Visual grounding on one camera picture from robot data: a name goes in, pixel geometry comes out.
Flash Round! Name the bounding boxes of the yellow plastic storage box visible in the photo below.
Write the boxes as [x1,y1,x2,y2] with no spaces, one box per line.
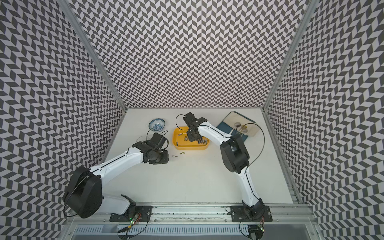
[172,126,210,151]

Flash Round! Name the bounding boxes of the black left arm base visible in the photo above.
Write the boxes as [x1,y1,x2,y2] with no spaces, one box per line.
[110,195,154,223]

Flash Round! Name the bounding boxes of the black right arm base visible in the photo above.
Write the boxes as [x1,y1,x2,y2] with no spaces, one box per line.
[229,199,273,223]

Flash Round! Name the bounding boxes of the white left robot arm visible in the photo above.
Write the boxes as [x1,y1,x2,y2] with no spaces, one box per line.
[63,133,169,220]

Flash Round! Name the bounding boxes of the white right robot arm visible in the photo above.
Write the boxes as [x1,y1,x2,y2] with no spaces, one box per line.
[183,112,265,215]

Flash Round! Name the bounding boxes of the clear drinking glass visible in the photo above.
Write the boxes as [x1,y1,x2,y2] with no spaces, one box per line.
[136,136,148,143]

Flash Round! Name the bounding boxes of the blue patterned ceramic bowl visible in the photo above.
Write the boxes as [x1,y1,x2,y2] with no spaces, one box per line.
[149,118,166,132]

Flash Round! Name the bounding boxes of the beige cloth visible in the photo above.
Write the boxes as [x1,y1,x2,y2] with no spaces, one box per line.
[222,111,262,138]

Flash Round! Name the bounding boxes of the white handled silver spoon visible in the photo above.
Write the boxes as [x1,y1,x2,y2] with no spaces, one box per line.
[235,122,241,130]

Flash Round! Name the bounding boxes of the gold spoon green handle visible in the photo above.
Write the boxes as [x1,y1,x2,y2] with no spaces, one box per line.
[241,125,247,133]

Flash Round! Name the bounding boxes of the aluminium front rail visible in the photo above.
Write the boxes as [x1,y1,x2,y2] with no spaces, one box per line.
[64,202,319,226]

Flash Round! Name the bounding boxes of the aluminium corner post left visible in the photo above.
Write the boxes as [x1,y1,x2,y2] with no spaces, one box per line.
[57,0,127,112]

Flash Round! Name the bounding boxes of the aluminium corner post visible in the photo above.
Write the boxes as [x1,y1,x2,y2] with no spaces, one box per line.
[263,0,320,111]
[57,0,127,112]

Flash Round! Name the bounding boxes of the aluminium corner post right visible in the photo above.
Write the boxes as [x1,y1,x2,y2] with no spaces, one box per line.
[263,0,320,111]

